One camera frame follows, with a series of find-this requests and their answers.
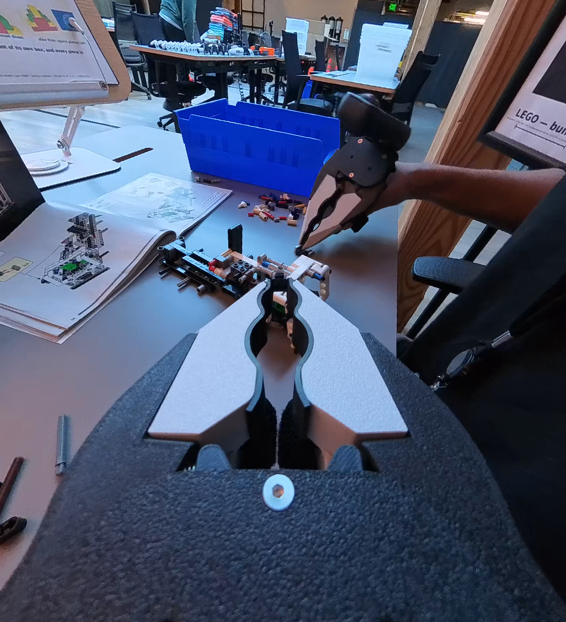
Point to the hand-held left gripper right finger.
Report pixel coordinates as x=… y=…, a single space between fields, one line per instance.
x=356 y=388

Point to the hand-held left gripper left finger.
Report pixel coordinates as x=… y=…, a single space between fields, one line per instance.
x=200 y=388

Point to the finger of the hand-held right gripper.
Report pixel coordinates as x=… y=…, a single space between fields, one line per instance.
x=324 y=194
x=348 y=209

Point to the partly built lego truck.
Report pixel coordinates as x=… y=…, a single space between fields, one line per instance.
x=200 y=262

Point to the person's right forearm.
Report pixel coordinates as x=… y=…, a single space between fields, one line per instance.
x=458 y=189

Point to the pile of coloured lego parts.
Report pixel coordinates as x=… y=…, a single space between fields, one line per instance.
x=273 y=209

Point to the small dark lego pin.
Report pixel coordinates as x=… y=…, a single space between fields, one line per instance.
x=207 y=179

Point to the blue-grey lego axle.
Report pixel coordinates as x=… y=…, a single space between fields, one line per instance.
x=63 y=444

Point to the brown lego axle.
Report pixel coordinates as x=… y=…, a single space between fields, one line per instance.
x=1 y=495

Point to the dark printed lego box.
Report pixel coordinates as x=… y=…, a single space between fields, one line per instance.
x=1 y=146

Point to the wooden top desk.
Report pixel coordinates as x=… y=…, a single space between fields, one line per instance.
x=205 y=56
x=351 y=80

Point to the black office chair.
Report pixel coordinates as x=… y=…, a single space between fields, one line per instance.
x=448 y=272
x=409 y=87
x=127 y=39
x=181 y=92
x=297 y=68

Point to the blue plastic bin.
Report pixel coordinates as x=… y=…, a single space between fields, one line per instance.
x=263 y=146

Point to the white plastic crate stack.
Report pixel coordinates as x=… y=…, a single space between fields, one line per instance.
x=302 y=31
x=382 y=48

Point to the black badge reel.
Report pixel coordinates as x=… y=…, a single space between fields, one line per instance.
x=460 y=362

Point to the open instruction booklet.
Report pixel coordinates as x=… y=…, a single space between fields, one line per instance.
x=118 y=228

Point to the framed sign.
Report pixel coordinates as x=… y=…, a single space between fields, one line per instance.
x=545 y=97

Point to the colourful stack of boxes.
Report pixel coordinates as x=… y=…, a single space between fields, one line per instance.
x=222 y=24

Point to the row of devices on desk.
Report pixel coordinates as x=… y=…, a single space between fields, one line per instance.
x=190 y=47

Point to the white stand with wooden board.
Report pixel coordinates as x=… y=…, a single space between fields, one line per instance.
x=84 y=165

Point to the printed instruction sheet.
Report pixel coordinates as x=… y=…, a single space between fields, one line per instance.
x=30 y=48

